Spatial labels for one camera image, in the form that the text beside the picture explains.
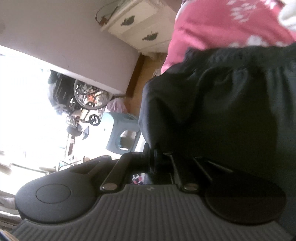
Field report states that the black garment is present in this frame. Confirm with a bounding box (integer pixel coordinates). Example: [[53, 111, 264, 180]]
[[139, 44, 295, 233]]

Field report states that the light blue plastic stool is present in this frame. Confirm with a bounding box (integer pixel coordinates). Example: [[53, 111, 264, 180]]
[[99, 112, 141, 155]]

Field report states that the wheelchair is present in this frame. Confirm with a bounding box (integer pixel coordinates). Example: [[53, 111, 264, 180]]
[[48, 70, 114, 128]]

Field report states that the pink plastic bag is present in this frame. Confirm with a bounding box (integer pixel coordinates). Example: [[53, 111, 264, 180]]
[[105, 98, 127, 113]]

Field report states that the pink floral bedsheet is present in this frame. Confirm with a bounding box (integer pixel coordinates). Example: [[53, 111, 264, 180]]
[[131, 0, 296, 185]]

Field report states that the white fluffy blanket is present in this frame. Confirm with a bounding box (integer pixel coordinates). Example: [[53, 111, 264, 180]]
[[278, 0, 296, 31]]

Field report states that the white bedside cabinet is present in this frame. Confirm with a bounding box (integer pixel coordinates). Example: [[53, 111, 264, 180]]
[[101, 0, 181, 57]]

